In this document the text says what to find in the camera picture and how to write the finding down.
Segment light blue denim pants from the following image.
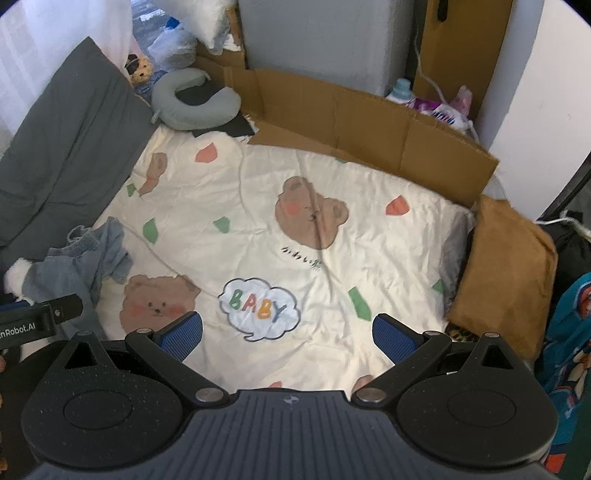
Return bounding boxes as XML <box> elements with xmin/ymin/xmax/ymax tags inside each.
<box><xmin>7</xmin><ymin>217</ymin><xmax>132</xmax><ymax>322</ymax></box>

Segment white fluffy garment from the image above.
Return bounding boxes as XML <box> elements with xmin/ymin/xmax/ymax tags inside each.
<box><xmin>4</xmin><ymin>258</ymin><xmax>34</xmax><ymax>304</ymax></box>

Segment brown suede cushion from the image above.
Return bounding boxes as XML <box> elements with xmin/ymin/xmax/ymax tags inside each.
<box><xmin>448</xmin><ymin>195</ymin><xmax>558</xmax><ymax>361</ymax></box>

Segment cream bear print bedsheet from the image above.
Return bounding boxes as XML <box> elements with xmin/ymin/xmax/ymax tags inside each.
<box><xmin>97</xmin><ymin>127</ymin><xmax>474</xmax><ymax>392</ymax></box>

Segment blue cartoon print blanket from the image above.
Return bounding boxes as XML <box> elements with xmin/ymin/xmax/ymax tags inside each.
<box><xmin>538</xmin><ymin>273</ymin><xmax>590</xmax><ymax>479</ymax></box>

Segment dark grey quilt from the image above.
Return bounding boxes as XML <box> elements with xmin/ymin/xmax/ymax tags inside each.
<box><xmin>1</xmin><ymin>38</ymin><xmax>155</xmax><ymax>265</ymax></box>

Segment brown cardboard sheet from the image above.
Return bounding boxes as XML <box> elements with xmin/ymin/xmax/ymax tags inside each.
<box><xmin>195</xmin><ymin>57</ymin><xmax>499</xmax><ymax>207</ymax></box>

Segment black cloth under pillow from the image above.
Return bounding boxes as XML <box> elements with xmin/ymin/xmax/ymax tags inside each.
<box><xmin>191</xmin><ymin>113</ymin><xmax>256</xmax><ymax>138</ymax></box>

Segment grey neck pillow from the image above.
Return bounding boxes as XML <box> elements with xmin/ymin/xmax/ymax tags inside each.
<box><xmin>150</xmin><ymin>67</ymin><xmax>242</xmax><ymax>131</ymax></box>

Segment pink spray bottle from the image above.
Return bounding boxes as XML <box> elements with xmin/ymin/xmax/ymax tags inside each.
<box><xmin>450</xmin><ymin>85</ymin><xmax>473</xmax><ymax>118</ymax></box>

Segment laundry detergent bottle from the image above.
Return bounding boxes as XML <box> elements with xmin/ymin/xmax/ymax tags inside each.
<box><xmin>387</xmin><ymin>78</ymin><xmax>415</xmax><ymax>108</ymax></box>

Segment teddy bear plush toy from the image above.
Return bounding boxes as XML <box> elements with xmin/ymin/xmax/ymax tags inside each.
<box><xmin>125</xmin><ymin>53</ymin><xmax>154</xmax><ymax>87</ymax></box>

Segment clear plastic bag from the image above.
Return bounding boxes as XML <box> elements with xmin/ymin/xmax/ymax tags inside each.
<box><xmin>147</xmin><ymin>25</ymin><xmax>197</xmax><ymax>71</ymax></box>

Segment tall cardboard box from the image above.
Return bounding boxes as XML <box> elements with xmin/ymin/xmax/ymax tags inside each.
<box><xmin>414</xmin><ymin>0</ymin><xmax>513</xmax><ymax>119</ymax></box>

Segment white cable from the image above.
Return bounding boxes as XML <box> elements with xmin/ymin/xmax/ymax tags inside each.
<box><xmin>413</xmin><ymin>36</ymin><xmax>482</xmax><ymax>142</ymax></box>

